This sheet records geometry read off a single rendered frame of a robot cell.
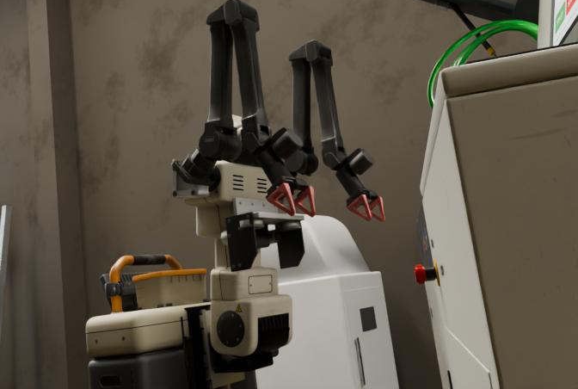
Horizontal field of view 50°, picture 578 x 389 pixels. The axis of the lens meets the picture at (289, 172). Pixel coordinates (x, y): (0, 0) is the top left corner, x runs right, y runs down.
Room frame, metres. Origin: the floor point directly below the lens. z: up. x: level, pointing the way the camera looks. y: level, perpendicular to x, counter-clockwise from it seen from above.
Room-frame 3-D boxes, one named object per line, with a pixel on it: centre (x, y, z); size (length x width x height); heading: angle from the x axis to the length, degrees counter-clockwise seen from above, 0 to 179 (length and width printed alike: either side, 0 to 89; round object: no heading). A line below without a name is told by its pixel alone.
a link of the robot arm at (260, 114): (1.64, 0.07, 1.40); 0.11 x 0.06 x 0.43; 148
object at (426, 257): (1.59, -0.33, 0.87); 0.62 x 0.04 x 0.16; 171
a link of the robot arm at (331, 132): (2.00, -0.16, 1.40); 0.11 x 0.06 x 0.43; 148
